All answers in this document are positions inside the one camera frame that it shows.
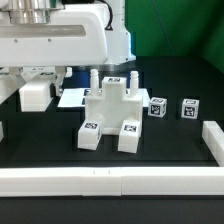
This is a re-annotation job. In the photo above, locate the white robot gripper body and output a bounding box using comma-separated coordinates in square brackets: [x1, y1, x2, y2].
[0, 3, 110, 67]

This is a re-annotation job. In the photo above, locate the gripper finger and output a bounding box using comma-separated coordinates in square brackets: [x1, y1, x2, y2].
[9, 67, 24, 88]
[50, 66, 71, 97]

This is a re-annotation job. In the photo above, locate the white chair back frame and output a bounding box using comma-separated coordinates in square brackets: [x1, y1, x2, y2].
[0, 67, 55, 112]

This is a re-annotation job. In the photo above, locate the white chair seat part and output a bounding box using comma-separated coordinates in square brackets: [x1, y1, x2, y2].
[85, 69, 143, 135]

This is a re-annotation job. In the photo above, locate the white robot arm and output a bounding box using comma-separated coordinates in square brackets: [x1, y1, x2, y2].
[0, 0, 135, 86]

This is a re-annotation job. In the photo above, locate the small white tagged cube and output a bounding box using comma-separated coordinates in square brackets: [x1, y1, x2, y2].
[181, 99, 199, 119]
[148, 97, 167, 117]

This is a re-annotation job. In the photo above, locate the white marker base plate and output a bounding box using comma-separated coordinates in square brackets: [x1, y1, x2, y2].
[58, 88, 150, 108]

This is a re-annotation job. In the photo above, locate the white left obstacle wall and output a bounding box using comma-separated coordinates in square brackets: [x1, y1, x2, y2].
[0, 121, 4, 142]

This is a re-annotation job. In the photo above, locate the white obstacle wall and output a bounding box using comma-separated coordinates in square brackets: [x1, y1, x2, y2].
[0, 167, 224, 197]
[202, 121, 224, 167]
[0, 121, 4, 142]

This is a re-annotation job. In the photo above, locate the white front obstacle wall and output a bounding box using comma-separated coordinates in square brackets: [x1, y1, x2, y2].
[0, 167, 224, 197]

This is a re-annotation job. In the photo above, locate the white right obstacle wall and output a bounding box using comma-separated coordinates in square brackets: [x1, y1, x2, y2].
[202, 121, 224, 167]

